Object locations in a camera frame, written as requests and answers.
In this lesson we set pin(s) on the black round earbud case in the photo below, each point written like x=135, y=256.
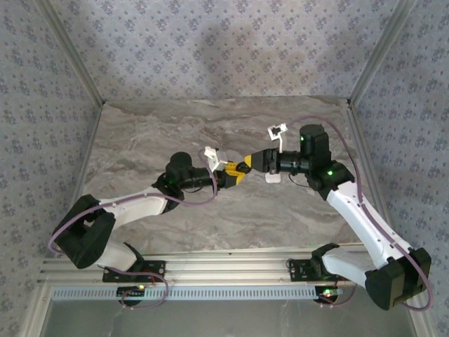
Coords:
x=245, y=168

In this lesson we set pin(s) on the white earbud charging case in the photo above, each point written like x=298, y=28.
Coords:
x=273, y=179

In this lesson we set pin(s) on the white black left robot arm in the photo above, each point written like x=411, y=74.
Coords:
x=140, y=205

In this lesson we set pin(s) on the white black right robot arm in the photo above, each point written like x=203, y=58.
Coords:
x=365, y=224

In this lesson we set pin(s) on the right controller board green light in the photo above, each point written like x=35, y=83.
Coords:
x=328, y=293

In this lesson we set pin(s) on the aluminium table side rail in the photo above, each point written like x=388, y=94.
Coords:
x=370, y=158
x=88, y=154

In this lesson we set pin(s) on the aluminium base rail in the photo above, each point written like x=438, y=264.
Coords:
x=224, y=267

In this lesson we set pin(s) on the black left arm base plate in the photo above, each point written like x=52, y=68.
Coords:
x=154, y=268

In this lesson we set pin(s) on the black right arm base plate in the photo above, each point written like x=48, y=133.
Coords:
x=298, y=270

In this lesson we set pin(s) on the aluminium frame post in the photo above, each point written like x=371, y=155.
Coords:
x=380, y=52
x=74, y=52

